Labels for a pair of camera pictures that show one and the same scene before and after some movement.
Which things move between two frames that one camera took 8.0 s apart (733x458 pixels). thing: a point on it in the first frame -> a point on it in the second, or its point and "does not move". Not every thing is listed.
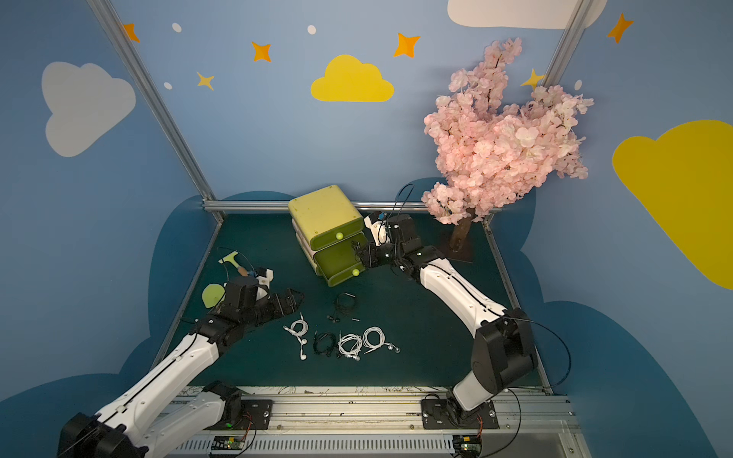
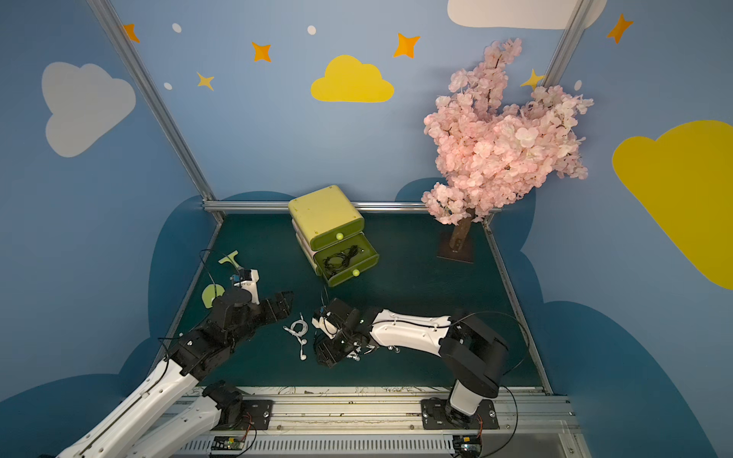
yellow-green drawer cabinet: [325, 223] does not move
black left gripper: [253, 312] does not move
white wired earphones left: [300, 335] does not move
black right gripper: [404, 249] -> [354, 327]
